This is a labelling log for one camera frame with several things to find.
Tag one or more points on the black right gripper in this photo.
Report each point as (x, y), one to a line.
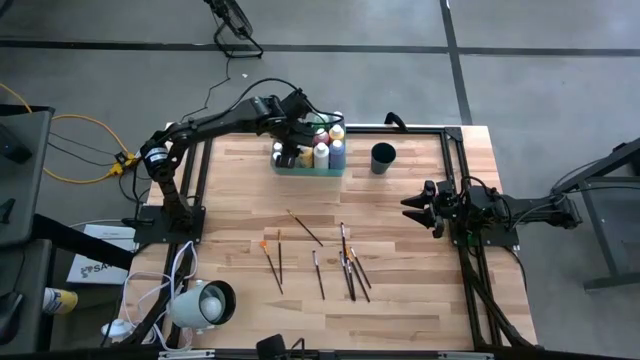
(447, 207)

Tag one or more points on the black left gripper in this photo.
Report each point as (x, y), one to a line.
(295, 120)

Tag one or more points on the small red paint bottle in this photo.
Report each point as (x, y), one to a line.
(276, 157)

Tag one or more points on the small magenta paint bottle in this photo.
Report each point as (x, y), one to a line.
(277, 146)

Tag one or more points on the large white paint bottle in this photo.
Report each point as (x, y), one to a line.
(321, 156)

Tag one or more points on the large pink-red paint bottle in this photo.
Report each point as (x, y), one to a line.
(320, 136)

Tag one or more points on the large purple paint bottle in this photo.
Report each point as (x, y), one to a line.
(337, 155)

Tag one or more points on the large golden yellow paint bottle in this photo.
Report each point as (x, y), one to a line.
(336, 132)

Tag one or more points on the thin brown paintbrush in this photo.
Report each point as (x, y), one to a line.
(280, 257)

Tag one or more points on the orange-bristle paintbrush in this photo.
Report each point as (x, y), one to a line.
(271, 267)

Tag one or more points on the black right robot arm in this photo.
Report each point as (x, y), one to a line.
(540, 207)

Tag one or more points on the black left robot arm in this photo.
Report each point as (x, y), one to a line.
(215, 124)

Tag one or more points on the translucent green plastic bin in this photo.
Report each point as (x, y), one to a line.
(320, 172)

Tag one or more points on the dark green cup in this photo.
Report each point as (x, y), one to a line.
(382, 160)

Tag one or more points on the black clamp hook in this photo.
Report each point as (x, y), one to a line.
(395, 119)

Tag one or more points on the black floor fan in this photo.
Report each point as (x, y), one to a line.
(232, 20)

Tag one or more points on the yellow power strip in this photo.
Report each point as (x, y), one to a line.
(125, 164)

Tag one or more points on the pale green desk lamp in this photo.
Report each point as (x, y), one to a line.
(187, 307)

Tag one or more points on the white printed cardboard box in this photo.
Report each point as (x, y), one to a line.
(107, 234)

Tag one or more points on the black metal beam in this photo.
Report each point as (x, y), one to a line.
(75, 240)

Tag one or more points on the white round lamp base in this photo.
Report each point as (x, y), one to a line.
(117, 329)

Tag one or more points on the grey desk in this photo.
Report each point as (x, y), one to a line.
(30, 270)
(30, 200)

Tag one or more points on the white and yellow can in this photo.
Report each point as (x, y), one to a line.
(60, 301)

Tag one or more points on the black device on desk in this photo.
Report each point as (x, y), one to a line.
(12, 145)

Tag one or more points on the black computer mouse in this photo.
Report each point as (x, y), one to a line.
(9, 317)

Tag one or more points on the black metal table frame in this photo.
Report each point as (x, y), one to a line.
(425, 131)

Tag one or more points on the silver metal bracket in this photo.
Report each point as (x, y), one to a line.
(465, 356)
(187, 355)

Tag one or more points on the black desk frame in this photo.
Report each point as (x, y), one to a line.
(600, 235)

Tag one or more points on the small black bracket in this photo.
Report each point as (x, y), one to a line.
(6, 210)

